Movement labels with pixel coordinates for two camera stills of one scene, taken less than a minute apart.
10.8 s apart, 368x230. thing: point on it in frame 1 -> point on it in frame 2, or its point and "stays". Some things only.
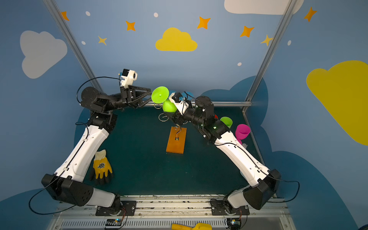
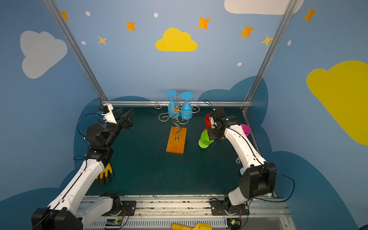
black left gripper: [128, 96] -> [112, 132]
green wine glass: [160, 95] -> [204, 141]
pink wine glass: [242, 132] stays
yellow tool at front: [199, 226] stays
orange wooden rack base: [177, 140] stays
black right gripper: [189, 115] -> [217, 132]
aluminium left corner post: [60, 21] stays
